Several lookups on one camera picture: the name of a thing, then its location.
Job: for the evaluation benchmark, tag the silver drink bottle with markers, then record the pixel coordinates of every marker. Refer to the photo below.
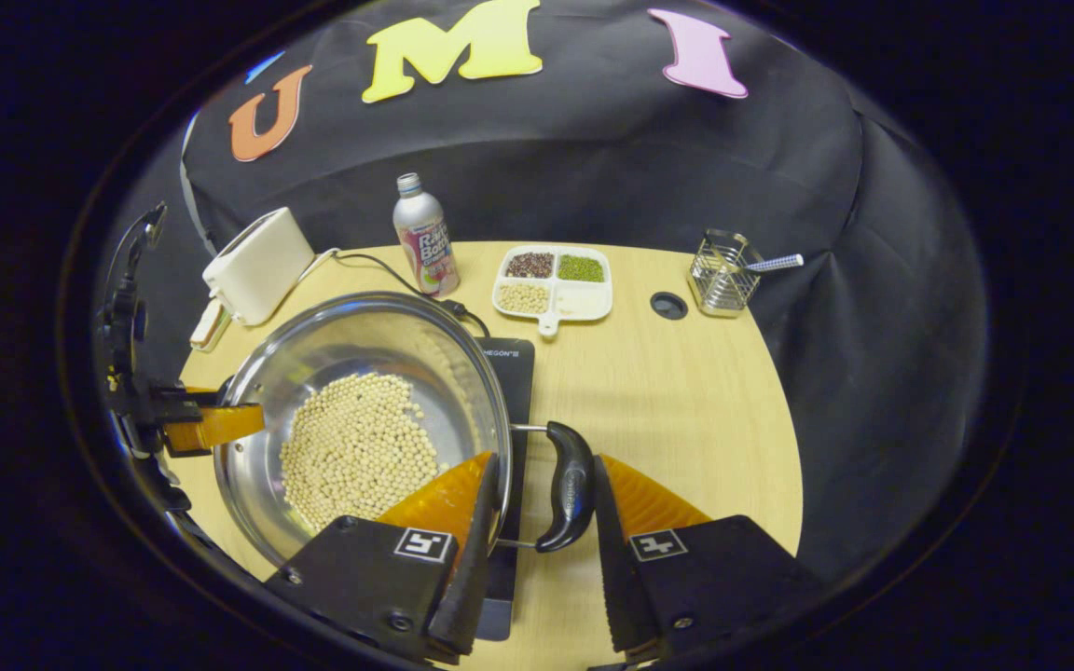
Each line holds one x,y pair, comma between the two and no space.
425,247

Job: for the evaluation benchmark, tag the stainless steel pot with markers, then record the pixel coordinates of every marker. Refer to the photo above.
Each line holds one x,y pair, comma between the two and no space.
360,335

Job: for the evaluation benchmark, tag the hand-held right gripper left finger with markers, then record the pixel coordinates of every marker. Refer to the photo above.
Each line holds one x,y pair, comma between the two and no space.
472,596

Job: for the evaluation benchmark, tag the white rectangular sandwich plate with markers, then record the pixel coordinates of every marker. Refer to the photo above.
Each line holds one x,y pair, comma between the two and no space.
198,342

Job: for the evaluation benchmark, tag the black induction cooktop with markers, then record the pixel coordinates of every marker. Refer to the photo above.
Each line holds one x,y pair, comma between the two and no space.
514,382

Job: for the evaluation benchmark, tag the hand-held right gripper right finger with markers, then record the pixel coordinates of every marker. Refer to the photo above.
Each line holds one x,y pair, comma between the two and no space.
613,578

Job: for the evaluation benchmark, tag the small pile of pale beans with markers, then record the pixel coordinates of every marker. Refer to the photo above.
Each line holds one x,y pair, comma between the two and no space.
523,298

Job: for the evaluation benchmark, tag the pile of soybeans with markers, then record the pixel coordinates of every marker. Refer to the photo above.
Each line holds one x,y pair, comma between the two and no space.
360,447

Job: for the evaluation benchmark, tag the white toaster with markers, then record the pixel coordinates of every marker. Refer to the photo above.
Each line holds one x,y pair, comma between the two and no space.
257,266

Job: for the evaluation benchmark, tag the white divided dish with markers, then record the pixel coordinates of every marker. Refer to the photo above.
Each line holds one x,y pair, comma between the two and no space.
584,300

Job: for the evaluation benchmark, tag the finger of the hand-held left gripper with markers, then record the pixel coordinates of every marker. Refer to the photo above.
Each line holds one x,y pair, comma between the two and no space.
185,396
215,427

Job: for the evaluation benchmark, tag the pile of green beans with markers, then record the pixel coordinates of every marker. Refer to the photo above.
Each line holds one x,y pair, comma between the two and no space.
581,268

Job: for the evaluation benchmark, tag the pile of dark red beans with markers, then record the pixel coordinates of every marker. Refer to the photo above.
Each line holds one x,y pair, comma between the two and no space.
530,265

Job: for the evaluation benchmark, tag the sandwich with lettuce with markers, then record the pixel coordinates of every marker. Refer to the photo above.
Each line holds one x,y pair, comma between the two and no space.
212,321

